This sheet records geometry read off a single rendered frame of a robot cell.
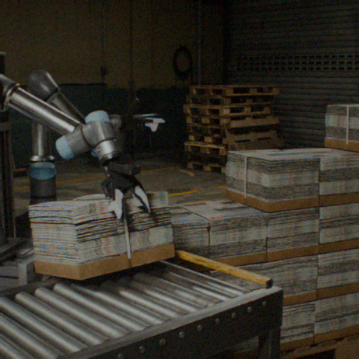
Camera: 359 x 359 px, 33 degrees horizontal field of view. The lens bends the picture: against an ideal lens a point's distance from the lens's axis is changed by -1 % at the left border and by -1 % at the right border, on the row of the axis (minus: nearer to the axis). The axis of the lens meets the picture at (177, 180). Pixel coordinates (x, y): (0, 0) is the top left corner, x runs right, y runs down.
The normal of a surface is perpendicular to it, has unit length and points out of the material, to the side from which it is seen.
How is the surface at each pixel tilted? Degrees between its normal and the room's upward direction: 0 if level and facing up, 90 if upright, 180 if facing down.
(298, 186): 90
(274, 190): 90
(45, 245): 90
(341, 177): 90
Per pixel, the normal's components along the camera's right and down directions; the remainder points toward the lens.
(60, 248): -0.75, 0.11
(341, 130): -0.90, 0.07
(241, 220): 0.41, 0.15
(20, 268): -0.23, 0.16
